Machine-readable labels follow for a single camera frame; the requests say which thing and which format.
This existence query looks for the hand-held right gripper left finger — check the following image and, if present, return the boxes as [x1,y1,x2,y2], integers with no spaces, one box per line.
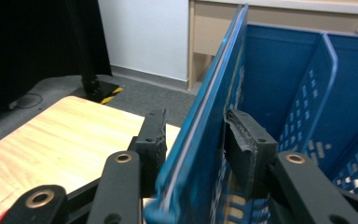
[134,108,168,199]

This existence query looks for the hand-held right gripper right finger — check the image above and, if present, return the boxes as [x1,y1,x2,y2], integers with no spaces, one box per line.
[223,107,279,201]

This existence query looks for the dark blue picture book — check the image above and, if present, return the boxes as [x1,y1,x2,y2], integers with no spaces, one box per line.
[143,3,250,224]

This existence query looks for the blue plastic file rack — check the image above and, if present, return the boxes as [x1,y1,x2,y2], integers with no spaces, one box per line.
[209,21,358,224]

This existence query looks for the white cabinet panel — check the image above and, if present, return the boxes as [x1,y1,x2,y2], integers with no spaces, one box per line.
[97,0,190,82]

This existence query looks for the black curtain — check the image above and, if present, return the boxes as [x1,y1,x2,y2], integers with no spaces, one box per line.
[0,0,113,127]

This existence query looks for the black looped floor cable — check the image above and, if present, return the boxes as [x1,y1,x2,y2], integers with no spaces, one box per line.
[8,92,44,110]

